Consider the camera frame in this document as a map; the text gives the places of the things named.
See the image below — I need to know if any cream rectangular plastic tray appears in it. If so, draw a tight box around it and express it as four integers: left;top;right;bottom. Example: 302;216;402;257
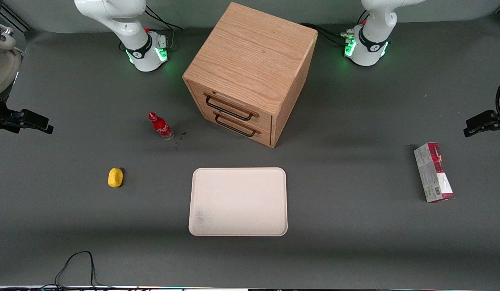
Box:
188;167;288;237

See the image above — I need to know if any black metal drawer handle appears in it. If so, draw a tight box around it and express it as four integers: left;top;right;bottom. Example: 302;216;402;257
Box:
204;93;259;121
214;114;261;137

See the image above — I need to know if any red and grey carton box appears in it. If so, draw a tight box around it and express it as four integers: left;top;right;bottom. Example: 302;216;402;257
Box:
414;142;455;203

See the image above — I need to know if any dark grey table mat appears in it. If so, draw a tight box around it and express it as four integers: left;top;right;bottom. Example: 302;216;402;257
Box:
0;15;500;288

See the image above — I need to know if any beige round stand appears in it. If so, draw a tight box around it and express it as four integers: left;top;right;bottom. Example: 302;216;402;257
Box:
0;26;24;106

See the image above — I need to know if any thin black looped cable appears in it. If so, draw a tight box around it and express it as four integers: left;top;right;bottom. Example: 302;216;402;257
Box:
40;251;113;290

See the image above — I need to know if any black base power cable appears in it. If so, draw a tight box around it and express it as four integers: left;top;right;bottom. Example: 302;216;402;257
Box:
300;23;349;38
144;5;182;31
314;32;349;46

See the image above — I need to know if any yellow toy lemon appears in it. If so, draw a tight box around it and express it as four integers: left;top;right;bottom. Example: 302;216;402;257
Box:
108;167;124;188

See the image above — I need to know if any red coke bottle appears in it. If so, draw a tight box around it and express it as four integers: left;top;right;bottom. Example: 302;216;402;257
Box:
148;112;174;141

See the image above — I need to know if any oak wooden drawer cabinet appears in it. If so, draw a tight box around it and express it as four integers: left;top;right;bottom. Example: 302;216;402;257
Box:
182;2;318;148

